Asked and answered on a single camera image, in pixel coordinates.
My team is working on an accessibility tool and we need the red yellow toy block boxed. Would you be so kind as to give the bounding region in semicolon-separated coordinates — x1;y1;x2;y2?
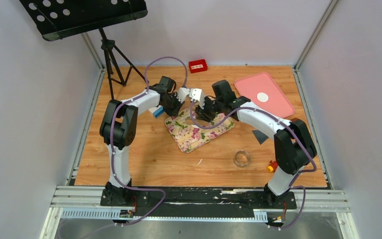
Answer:
267;160;278;173

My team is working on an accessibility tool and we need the black music stand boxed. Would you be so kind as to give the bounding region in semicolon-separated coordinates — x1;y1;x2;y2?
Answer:
20;0;148;86

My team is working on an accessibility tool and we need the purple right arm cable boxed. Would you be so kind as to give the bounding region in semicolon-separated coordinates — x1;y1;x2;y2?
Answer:
189;99;317;231

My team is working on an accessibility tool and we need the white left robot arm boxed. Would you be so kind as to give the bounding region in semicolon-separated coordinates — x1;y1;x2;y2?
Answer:
99;76;190;206

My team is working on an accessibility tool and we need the floral yellow tray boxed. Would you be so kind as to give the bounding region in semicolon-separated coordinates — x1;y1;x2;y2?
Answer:
164;109;235;153

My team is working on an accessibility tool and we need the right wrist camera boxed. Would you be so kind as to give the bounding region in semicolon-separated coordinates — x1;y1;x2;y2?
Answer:
189;88;205;104

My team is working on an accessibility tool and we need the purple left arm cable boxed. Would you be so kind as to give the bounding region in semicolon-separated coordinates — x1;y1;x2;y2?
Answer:
56;56;189;239

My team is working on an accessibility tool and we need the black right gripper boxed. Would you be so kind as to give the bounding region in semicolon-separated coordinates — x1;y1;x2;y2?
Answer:
195;97;224;122

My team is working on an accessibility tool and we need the flat white dough wrapper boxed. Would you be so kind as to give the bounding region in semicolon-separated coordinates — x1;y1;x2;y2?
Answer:
257;92;269;103

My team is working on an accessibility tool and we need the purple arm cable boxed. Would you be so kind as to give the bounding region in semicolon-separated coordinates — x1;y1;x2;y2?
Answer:
189;99;317;231
56;56;189;239

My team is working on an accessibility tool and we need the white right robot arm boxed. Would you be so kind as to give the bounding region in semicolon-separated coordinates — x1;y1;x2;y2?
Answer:
189;80;317;208

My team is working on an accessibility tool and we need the white and blue toy block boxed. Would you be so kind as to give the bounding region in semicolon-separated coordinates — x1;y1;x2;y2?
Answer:
148;106;164;118

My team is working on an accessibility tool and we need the pink tray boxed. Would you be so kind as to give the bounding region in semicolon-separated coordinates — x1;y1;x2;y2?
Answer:
234;72;295;118

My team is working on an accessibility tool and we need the metal scraper wooden handle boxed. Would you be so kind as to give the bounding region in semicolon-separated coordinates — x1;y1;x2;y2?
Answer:
252;118;299;145

